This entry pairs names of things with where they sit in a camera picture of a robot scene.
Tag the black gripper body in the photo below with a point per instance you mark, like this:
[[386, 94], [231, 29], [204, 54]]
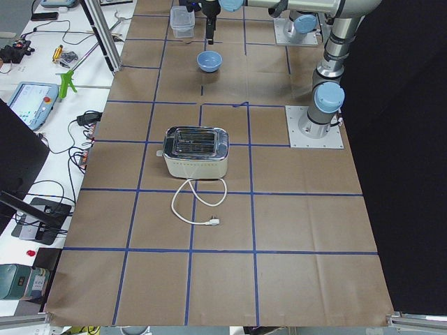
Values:
[[210, 9]]

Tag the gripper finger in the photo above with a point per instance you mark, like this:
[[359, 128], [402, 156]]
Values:
[[210, 29]]

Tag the blue bowl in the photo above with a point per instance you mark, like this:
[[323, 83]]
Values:
[[209, 61]]

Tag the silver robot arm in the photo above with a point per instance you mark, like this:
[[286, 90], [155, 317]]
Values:
[[327, 95], [299, 24]]

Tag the clear plastic food container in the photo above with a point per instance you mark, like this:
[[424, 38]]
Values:
[[182, 22]]

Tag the metal reacher rod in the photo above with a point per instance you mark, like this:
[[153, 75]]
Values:
[[119, 21]]

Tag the cream and chrome toaster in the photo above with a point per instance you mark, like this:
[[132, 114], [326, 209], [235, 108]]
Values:
[[196, 152]]

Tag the black power adapter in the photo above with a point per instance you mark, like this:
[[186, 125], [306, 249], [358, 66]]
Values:
[[89, 117]]

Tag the green clamp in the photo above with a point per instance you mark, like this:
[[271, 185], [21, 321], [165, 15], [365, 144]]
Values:
[[66, 82]]

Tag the yellow screwdriver tool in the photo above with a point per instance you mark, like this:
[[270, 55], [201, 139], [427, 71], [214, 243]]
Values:
[[57, 54]]

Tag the black smartphone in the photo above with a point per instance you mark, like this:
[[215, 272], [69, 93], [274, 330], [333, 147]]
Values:
[[46, 16]]

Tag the blue teach pendant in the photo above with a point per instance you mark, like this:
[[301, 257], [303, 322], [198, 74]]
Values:
[[33, 101]]

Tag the black monitor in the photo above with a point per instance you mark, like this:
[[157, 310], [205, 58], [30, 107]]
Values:
[[23, 155]]

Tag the black monitor base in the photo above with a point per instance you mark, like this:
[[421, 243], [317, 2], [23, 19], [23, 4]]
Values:
[[40, 221]]

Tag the green box device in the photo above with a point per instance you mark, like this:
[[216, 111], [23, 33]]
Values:
[[23, 282]]

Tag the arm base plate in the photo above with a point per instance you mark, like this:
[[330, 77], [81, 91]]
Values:
[[309, 41], [305, 134]]

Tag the aluminium frame post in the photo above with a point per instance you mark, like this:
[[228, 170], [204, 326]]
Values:
[[97, 21]]

